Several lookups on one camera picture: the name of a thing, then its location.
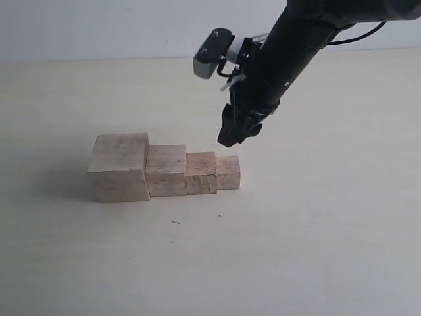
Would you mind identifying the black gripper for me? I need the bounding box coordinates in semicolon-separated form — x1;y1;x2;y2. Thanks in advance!
217;32;329;148

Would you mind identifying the smallest wooden cube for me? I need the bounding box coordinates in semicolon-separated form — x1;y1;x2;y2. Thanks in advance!
216;156;241;190

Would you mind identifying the second largest wooden cube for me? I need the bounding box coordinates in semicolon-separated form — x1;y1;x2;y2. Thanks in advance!
145;145;187;197

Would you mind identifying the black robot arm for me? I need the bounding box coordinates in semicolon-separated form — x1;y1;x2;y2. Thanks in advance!
218;1;420;147

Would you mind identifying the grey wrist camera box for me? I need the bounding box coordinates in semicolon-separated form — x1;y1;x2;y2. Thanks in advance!
193;28;245;80

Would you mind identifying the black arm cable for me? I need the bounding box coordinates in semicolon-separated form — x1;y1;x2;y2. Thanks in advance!
327;20;389;46

